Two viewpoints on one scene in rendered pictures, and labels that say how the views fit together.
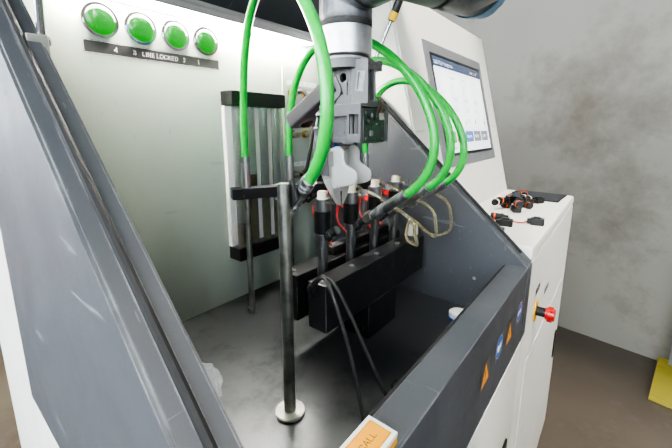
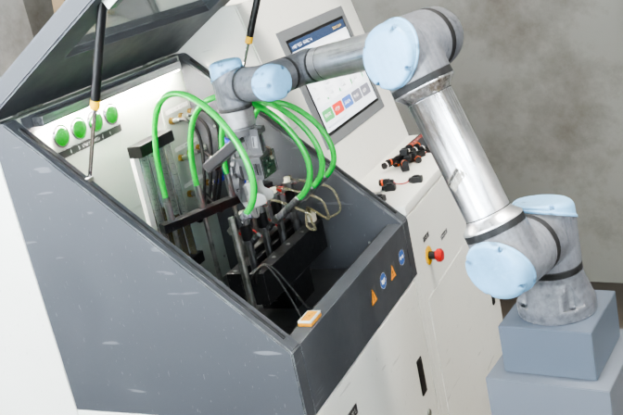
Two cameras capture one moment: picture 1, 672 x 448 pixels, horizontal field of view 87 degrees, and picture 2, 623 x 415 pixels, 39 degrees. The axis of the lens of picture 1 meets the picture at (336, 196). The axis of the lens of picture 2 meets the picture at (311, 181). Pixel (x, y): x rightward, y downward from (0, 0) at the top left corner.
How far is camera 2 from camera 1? 1.47 m
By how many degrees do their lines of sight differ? 12
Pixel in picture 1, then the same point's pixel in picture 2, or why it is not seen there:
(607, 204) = (554, 106)
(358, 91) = (255, 148)
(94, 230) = (181, 261)
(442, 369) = (339, 290)
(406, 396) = (323, 303)
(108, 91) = not seen: hidden behind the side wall
